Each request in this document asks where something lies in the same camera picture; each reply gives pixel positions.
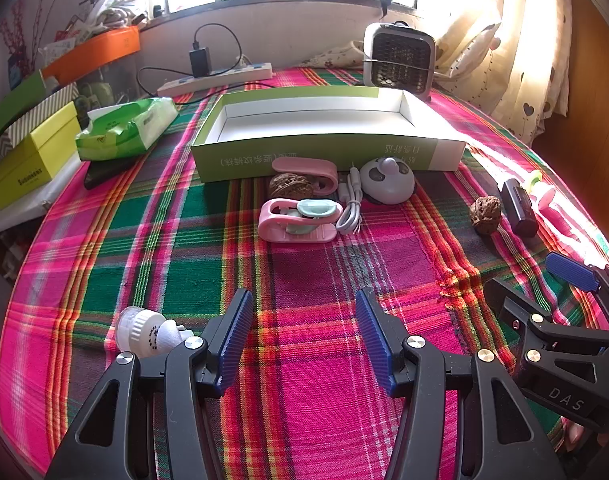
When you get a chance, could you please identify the black flat case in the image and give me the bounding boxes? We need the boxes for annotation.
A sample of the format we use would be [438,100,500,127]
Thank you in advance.
[83,157,150,191]

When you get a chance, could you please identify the wooden cabinet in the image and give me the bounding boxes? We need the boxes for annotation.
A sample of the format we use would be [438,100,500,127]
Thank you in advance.
[534,0,609,281]

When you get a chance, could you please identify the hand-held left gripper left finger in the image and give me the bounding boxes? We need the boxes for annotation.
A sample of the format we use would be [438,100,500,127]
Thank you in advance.
[44,287,255,480]

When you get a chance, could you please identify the black charger cable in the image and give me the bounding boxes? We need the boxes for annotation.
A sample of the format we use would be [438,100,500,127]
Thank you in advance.
[193,23,244,72]

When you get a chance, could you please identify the pink flower branches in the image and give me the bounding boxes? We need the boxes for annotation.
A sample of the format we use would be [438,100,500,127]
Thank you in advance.
[0,0,55,61]

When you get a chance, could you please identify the plaid blanket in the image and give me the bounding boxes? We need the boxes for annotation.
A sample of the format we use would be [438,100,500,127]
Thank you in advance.
[0,65,609,480]

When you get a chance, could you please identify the white USB cable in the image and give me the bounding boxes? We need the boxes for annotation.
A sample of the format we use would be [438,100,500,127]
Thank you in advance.
[334,166,365,236]

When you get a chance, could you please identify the black power strip cord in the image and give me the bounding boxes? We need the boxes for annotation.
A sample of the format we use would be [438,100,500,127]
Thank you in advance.
[136,66,208,107]

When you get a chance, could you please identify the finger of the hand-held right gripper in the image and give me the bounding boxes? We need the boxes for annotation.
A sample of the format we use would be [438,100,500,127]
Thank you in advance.
[483,276,609,356]
[545,251,609,311]

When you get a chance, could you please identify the green tissue pack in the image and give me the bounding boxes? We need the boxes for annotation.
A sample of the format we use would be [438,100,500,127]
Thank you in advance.
[74,97,180,162]

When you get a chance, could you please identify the yellow-green cardboard box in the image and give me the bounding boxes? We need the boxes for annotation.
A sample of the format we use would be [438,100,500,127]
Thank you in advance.
[0,101,82,210]

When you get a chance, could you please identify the brown walnut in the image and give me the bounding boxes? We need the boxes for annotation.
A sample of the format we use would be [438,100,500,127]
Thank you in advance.
[468,196,502,236]
[268,172,315,202]

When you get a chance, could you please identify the green box lid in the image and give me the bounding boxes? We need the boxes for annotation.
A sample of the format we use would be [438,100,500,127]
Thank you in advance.
[0,69,48,146]

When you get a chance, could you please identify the cream heart-print curtain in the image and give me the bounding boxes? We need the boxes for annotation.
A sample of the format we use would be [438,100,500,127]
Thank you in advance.
[484,0,609,138]

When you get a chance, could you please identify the plain pink clip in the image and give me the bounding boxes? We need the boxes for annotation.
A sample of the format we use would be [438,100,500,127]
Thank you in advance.
[272,156,339,196]

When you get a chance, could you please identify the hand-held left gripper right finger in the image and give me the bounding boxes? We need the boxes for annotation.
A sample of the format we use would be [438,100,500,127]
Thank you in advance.
[355,287,567,480]

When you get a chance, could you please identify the black charger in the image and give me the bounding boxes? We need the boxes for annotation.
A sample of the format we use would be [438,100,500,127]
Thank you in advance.
[189,47,212,78]

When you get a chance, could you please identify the white panda-shaped gadget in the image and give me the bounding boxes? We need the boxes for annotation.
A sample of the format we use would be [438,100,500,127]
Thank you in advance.
[359,156,416,206]

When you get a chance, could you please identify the white power strip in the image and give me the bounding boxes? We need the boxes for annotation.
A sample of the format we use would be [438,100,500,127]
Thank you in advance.
[157,62,275,96]

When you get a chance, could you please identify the white desktop fan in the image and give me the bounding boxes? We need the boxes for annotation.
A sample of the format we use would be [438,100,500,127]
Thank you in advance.
[361,20,437,98]

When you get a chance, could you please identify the pink clip with teal insert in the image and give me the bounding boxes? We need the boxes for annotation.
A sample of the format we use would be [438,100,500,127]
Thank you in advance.
[258,198,346,245]

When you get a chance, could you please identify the pile of bags and papers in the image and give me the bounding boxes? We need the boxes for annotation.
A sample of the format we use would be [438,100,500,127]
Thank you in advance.
[39,0,150,61]

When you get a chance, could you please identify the black rectangular device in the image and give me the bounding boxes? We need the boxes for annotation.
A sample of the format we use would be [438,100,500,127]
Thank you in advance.
[499,178,540,238]

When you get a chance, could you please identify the clear plastic storage bin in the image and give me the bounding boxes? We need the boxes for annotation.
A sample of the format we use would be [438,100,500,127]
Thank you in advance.
[72,57,140,111]

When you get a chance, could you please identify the green and white round gadget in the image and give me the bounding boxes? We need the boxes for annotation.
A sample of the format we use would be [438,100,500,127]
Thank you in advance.
[524,170,557,213]

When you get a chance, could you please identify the green cardboard box tray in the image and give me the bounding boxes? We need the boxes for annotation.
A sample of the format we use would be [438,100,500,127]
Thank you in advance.
[190,85,467,184]

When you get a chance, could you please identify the orange box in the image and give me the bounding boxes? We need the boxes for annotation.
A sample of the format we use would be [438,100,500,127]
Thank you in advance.
[39,25,141,86]

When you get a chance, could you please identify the grey striped box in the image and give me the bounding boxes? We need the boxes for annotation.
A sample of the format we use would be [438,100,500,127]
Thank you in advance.
[0,81,80,148]

